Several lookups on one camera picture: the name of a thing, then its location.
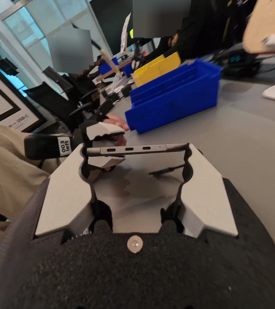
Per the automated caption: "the grey USB hub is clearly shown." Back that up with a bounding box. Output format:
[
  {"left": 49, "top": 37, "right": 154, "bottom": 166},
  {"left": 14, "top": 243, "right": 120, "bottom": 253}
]
[{"left": 87, "top": 143, "right": 189, "bottom": 178}]

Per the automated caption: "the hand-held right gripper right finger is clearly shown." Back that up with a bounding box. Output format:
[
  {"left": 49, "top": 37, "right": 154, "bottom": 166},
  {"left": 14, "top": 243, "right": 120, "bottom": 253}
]
[{"left": 160, "top": 142, "right": 239, "bottom": 239}]

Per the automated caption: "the person's left forearm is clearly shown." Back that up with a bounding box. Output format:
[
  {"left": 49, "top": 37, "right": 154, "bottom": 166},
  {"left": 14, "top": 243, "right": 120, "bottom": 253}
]
[{"left": 0, "top": 119, "right": 56, "bottom": 218}]

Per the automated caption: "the black power station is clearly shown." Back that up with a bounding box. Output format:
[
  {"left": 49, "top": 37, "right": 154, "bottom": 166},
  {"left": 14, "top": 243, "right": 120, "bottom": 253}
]
[{"left": 221, "top": 45, "right": 260, "bottom": 78}]

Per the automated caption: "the yellow storage bin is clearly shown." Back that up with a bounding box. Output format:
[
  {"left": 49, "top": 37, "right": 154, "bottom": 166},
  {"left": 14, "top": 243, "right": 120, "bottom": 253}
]
[{"left": 131, "top": 51, "right": 181, "bottom": 87}]

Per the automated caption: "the wooden stand with clear legs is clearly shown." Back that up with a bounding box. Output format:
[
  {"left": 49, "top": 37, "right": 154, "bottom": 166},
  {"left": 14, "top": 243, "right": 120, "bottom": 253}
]
[{"left": 96, "top": 49, "right": 132, "bottom": 94}]

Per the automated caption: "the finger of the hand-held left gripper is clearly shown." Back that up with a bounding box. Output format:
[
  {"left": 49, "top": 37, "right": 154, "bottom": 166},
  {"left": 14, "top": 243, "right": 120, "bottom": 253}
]
[
  {"left": 88, "top": 156, "right": 126, "bottom": 169},
  {"left": 86, "top": 122, "right": 126, "bottom": 140}
]

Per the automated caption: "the grey desk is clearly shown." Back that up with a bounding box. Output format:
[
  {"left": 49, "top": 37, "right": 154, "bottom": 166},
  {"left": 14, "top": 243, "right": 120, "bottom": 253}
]
[{"left": 93, "top": 52, "right": 275, "bottom": 309}]

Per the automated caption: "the person's left hand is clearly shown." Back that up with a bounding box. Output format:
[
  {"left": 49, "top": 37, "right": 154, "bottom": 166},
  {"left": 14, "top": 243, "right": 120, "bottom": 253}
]
[{"left": 105, "top": 114, "right": 130, "bottom": 147}]

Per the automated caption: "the black camera on stand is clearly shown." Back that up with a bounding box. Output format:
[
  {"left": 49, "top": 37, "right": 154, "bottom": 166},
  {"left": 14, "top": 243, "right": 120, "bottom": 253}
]
[{"left": 0, "top": 57, "right": 19, "bottom": 76}]

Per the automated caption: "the black monitor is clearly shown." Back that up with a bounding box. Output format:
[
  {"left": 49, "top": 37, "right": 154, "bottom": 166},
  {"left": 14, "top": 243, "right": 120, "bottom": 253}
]
[{"left": 89, "top": 0, "right": 134, "bottom": 56}]

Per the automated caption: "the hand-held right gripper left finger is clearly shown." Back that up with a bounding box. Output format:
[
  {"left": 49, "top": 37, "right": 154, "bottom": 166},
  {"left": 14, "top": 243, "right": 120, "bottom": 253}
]
[{"left": 35, "top": 142, "right": 113, "bottom": 237}]

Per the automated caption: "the wooden stand with white base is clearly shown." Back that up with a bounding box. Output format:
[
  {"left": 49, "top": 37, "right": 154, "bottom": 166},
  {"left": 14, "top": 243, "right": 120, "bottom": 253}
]
[{"left": 243, "top": 0, "right": 275, "bottom": 105}]

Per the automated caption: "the framed black-white marker poster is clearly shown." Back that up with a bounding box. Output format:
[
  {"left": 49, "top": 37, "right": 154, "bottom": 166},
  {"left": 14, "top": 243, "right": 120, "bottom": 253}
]
[{"left": 0, "top": 54, "right": 48, "bottom": 133}]

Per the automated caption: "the small blue storage bin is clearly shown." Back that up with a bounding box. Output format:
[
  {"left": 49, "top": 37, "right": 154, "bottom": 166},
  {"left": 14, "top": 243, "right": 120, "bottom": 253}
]
[
  {"left": 123, "top": 62, "right": 134, "bottom": 78},
  {"left": 98, "top": 57, "right": 120, "bottom": 75}
]

